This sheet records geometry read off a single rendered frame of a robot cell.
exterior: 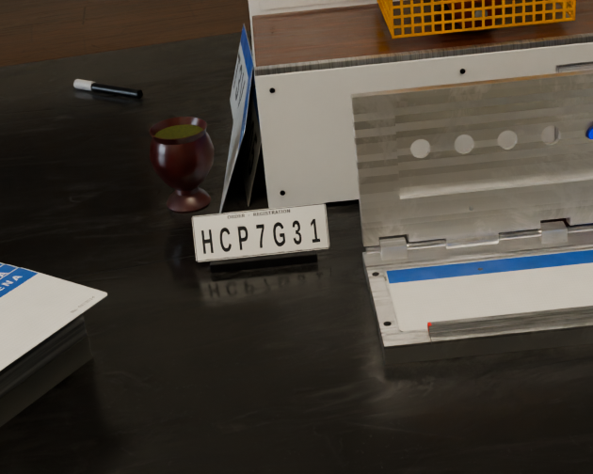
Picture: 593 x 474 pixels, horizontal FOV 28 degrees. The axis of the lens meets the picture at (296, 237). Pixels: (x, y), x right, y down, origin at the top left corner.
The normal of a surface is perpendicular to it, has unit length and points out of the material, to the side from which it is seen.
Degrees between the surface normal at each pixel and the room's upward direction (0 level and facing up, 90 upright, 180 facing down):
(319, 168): 90
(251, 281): 0
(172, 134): 0
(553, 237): 90
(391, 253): 90
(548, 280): 0
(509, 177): 81
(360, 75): 90
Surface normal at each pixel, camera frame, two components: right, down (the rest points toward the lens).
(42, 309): -0.08, -0.88
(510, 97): 0.04, 0.32
